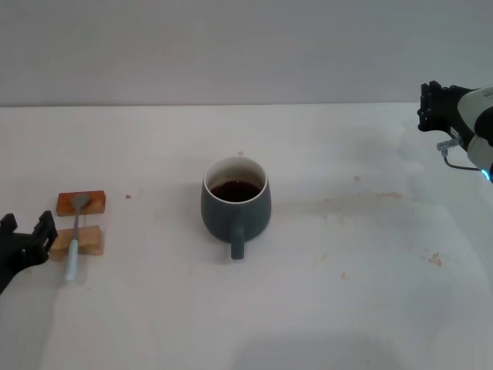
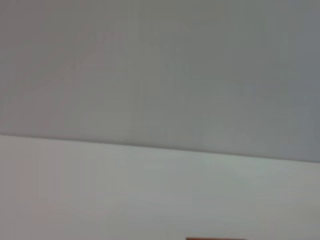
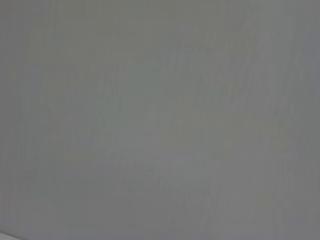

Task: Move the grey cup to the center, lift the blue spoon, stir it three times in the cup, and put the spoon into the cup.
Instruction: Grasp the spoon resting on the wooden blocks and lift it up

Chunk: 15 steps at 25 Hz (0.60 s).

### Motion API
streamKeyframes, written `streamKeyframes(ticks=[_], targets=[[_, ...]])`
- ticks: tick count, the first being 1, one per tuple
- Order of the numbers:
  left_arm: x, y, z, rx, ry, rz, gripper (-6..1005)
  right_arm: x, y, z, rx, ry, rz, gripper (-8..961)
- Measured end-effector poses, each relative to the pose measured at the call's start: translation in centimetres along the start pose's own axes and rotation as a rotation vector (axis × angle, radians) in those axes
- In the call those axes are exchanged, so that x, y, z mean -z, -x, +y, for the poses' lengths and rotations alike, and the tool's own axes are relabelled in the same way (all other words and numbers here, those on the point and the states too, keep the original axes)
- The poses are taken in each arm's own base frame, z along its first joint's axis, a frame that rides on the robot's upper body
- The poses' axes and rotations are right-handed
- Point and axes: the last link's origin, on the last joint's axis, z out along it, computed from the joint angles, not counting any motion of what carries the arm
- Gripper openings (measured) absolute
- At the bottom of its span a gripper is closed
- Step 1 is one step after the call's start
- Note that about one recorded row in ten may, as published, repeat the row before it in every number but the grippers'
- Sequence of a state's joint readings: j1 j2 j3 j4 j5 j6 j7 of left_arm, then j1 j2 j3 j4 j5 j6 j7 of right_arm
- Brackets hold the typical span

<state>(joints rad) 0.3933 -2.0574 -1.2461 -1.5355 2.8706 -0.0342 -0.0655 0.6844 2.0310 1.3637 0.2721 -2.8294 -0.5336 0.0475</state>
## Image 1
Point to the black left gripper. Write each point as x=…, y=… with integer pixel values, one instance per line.
x=15, y=254

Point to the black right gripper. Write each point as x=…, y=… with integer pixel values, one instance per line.
x=447, y=109

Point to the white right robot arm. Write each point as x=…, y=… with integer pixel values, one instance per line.
x=481, y=158

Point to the light wooden block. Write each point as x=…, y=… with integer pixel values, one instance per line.
x=90, y=241

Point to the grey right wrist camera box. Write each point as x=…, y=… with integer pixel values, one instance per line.
x=481, y=104

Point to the dark grey ceramic coffee cup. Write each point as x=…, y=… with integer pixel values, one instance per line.
x=219, y=219

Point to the reddish brown wooden block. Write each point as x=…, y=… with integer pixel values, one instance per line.
x=98, y=201

